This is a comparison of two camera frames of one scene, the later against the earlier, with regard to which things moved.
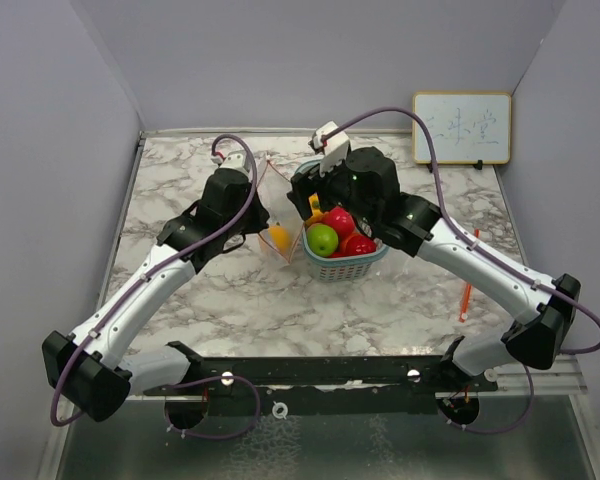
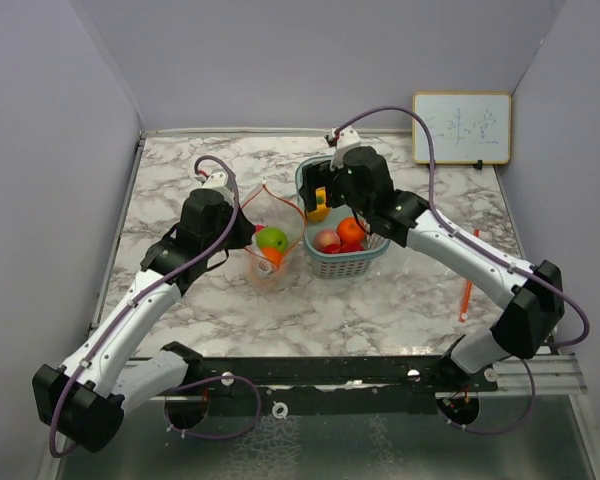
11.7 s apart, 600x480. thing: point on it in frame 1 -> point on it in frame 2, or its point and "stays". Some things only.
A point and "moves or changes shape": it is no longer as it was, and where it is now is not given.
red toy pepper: (356, 244) -> (335, 248)
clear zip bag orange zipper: (286, 224) moves or changes shape
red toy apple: (341, 219) -> (265, 267)
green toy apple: (322, 239) -> (272, 237)
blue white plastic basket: (346, 269) stays
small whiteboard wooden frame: (466, 127) stays
